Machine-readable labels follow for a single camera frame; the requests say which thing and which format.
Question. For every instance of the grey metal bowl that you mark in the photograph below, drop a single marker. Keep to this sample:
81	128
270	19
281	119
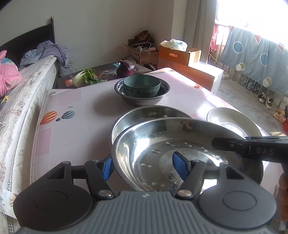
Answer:
141	99

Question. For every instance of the black bed headboard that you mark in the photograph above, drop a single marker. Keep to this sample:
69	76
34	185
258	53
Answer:
18	46

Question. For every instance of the large steel plate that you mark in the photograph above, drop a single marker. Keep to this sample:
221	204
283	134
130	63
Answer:
142	153

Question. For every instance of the teal ceramic bowl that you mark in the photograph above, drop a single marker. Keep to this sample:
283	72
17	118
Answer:
147	84

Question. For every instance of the white patterned mattress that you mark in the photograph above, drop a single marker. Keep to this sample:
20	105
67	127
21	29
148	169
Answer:
19	117

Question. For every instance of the white plastic bag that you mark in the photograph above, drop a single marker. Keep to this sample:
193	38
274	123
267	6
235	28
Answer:
174	44

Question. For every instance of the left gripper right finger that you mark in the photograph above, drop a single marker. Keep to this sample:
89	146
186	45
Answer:
193	173

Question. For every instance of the black white shoes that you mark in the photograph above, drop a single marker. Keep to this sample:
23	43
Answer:
262	98

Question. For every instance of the brown printed cardboard box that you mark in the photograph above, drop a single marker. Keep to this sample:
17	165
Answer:
143	53

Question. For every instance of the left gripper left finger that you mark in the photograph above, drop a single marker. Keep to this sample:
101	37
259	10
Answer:
96	173

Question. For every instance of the person's right hand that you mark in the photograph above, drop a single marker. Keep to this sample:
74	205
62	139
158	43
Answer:
283	198

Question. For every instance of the green lettuce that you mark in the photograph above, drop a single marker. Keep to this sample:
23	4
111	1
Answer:
86	77

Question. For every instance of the small steel plate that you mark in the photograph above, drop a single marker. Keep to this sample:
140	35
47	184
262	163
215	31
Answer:
140	115

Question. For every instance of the orange cardboard box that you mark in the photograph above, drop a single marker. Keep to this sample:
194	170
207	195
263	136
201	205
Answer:
189	65

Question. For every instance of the pink floral quilt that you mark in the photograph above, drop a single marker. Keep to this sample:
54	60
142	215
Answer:
10	76

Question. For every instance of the blue grey clothes pile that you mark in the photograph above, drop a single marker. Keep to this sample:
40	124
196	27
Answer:
45	49

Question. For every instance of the purple red cabbage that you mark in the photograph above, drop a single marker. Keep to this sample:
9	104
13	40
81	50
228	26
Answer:
125	69

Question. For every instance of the blue patterned hanging blanket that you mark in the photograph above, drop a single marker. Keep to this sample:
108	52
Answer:
257	58

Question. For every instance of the white ceramic plate with characters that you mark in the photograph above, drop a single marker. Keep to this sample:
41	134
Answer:
234	121

